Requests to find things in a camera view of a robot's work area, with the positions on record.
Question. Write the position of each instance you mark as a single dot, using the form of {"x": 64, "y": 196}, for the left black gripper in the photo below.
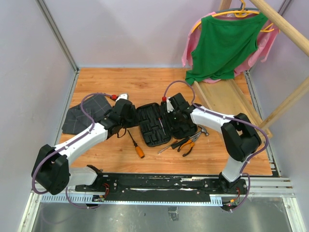
{"x": 134, "y": 119}

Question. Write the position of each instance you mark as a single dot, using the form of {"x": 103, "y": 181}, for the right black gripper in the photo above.
{"x": 168, "y": 113}

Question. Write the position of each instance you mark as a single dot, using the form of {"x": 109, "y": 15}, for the black-handled screwdriver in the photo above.
{"x": 162, "y": 126}

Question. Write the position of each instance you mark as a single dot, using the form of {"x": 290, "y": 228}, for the black plastic tool case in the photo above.
{"x": 151, "y": 129}

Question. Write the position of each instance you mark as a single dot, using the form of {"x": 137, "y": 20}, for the orange-handled screwdriver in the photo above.
{"x": 138, "y": 150}

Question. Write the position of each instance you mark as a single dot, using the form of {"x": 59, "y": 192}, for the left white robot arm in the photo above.
{"x": 52, "y": 168}

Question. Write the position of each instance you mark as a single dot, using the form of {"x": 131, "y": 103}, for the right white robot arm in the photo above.
{"x": 239, "y": 135}

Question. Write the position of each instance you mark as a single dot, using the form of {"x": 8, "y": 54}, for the silver metal file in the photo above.
{"x": 167, "y": 147}

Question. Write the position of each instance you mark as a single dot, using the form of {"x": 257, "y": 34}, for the orange-black pliers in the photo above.
{"x": 190, "y": 142}

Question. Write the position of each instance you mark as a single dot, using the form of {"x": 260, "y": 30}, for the grey checked cloth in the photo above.
{"x": 76, "y": 121}

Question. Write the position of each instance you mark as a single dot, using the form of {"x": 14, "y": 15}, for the wooden tray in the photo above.
{"x": 228, "y": 97}

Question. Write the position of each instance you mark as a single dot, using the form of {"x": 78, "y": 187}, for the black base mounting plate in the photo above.
{"x": 163, "y": 188}

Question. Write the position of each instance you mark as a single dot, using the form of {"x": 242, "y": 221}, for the green sleeveless shirt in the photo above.
{"x": 223, "y": 45}

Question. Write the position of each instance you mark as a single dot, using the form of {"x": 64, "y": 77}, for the claw hammer black handle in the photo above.
{"x": 202, "y": 130}

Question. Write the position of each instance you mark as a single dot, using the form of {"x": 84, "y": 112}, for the aluminium frame rail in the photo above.
{"x": 55, "y": 30}

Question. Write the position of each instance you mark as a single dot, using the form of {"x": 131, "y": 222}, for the wooden rack frame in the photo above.
{"x": 282, "y": 83}

